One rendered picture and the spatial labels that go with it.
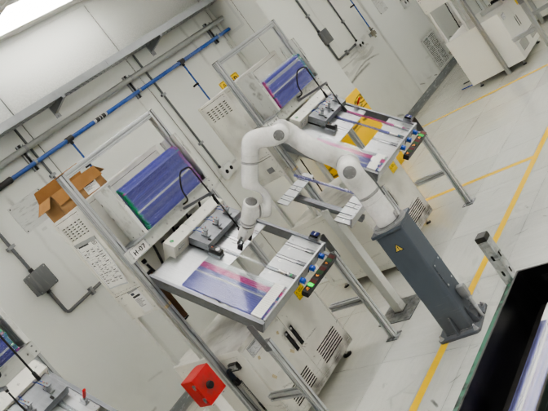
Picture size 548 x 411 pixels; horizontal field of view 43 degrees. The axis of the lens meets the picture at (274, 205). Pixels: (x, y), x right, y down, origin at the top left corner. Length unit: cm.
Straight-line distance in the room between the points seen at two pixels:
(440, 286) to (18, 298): 284
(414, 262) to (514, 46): 449
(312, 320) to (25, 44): 314
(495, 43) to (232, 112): 375
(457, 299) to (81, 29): 385
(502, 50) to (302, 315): 451
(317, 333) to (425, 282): 82
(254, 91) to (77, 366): 226
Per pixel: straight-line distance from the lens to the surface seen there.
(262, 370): 386
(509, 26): 780
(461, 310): 374
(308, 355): 409
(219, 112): 488
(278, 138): 338
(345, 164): 341
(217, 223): 397
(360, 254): 423
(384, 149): 473
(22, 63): 572
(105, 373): 521
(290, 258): 384
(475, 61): 794
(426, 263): 360
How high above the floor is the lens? 180
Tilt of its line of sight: 11 degrees down
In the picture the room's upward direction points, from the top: 37 degrees counter-clockwise
